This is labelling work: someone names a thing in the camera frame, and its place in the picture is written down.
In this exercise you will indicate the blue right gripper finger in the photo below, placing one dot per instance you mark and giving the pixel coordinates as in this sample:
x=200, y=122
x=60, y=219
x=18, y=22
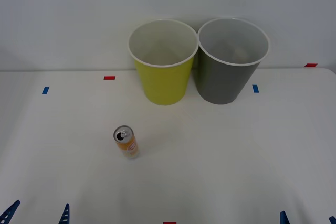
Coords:
x=283, y=218
x=333, y=221

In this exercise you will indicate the yellow-green plastic bin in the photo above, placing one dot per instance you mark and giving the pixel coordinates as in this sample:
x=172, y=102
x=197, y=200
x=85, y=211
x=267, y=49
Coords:
x=164, y=82

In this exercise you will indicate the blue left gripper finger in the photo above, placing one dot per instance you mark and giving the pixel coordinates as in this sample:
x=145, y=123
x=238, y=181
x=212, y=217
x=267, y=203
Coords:
x=9, y=212
x=64, y=216

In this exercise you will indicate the orange drink can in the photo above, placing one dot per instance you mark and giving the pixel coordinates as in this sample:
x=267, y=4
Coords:
x=127, y=145

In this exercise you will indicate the grey plastic bin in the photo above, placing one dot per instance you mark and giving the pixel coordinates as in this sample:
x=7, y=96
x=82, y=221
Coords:
x=223, y=82

